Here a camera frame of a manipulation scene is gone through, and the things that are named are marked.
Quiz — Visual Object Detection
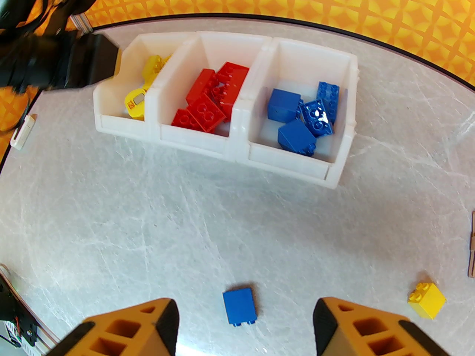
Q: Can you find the blue long lego brick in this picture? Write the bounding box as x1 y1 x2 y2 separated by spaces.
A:
316 81 340 125

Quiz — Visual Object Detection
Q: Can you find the yellow lego brick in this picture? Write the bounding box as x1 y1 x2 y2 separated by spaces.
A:
141 55 172 88
407 282 446 320

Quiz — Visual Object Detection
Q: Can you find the white plastic bin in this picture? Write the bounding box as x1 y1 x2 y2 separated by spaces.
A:
230 37 360 190
145 31 273 158
93 32 199 134

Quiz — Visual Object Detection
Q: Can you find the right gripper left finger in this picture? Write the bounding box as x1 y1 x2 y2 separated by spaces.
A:
44 297 181 356

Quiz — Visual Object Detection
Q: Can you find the aluminium frame post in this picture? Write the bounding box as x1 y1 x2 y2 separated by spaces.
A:
69 11 95 34

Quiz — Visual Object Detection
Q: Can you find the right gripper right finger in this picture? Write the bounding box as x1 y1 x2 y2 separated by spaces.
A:
312 297 455 356

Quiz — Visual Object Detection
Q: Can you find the white digital timer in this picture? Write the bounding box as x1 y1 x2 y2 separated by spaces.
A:
10 113 37 150

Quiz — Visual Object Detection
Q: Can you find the pink flat rectangular object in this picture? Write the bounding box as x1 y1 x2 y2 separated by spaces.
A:
466 210 475 278

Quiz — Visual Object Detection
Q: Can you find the yellow rounded lego with sticker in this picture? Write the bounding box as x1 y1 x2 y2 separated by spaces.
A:
124 84 149 121

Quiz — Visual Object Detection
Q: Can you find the red lego brick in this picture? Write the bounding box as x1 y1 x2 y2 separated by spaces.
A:
186 69 217 105
217 62 249 118
171 109 197 128
211 82 230 106
187 95 226 132

